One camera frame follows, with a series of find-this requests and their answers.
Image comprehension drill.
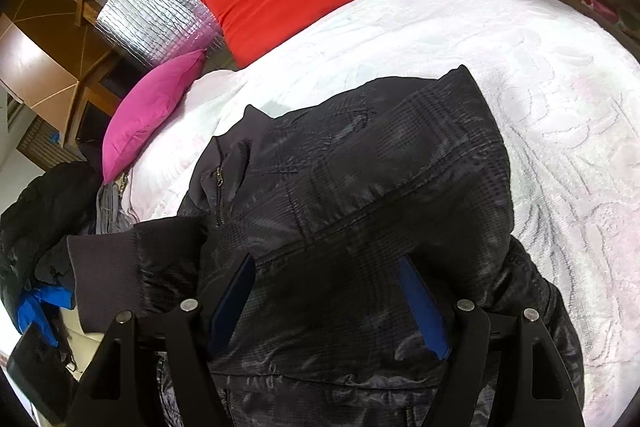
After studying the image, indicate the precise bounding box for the white textured bedspread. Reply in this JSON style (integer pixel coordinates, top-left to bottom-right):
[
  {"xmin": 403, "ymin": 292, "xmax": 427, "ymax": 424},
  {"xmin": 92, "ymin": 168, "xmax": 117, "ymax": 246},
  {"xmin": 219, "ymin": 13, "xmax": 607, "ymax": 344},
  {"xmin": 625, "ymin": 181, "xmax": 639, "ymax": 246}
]
[{"xmin": 121, "ymin": 0, "xmax": 640, "ymax": 427}]

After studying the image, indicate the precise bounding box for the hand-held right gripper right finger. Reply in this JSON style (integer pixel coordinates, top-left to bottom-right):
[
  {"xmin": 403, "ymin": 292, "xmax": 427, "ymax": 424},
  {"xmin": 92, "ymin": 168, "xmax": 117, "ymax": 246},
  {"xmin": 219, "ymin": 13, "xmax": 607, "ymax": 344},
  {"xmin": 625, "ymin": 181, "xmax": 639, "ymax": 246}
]
[{"xmin": 398, "ymin": 254, "xmax": 586, "ymax": 427}]

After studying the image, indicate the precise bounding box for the black plaid jacket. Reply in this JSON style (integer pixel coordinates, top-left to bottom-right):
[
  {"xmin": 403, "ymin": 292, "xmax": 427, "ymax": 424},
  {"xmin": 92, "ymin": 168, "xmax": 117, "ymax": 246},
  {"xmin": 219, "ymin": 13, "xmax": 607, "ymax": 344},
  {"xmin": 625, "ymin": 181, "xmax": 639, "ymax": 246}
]
[{"xmin": 67, "ymin": 65, "xmax": 586, "ymax": 427}]

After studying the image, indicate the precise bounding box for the black fuzzy garment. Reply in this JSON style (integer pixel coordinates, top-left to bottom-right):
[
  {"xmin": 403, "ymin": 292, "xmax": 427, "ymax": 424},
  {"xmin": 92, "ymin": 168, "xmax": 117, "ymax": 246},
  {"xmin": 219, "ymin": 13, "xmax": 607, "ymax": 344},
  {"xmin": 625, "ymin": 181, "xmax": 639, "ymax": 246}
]
[{"xmin": 0, "ymin": 161, "xmax": 106, "ymax": 333}]

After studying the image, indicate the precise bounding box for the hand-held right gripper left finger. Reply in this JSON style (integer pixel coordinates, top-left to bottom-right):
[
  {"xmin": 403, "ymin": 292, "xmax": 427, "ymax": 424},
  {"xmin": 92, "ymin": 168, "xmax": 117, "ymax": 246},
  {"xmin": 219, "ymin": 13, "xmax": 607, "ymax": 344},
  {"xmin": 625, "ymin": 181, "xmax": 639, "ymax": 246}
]
[{"xmin": 69, "ymin": 252, "xmax": 257, "ymax": 427}]

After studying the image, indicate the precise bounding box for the blue garment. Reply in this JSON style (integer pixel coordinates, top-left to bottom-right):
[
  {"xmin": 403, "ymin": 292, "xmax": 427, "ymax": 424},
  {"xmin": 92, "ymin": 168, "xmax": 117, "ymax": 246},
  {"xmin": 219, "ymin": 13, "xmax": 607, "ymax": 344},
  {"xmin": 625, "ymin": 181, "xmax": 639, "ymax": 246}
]
[{"xmin": 16, "ymin": 284, "xmax": 76, "ymax": 349}]

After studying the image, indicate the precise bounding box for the grey zippered garment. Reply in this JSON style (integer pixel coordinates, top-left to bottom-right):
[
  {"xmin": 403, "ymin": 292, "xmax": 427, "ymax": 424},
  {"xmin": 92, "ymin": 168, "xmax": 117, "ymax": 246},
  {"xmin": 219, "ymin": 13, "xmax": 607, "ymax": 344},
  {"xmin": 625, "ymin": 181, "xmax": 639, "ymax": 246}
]
[{"xmin": 90, "ymin": 172, "xmax": 136, "ymax": 238}]

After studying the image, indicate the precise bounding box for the magenta pillow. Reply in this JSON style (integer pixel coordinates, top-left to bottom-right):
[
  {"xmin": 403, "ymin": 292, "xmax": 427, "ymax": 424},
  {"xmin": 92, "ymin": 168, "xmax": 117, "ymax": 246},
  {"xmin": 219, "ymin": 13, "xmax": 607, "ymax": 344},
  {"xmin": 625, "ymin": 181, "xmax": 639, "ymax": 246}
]
[{"xmin": 101, "ymin": 49, "xmax": 207, "ymax": 184}]

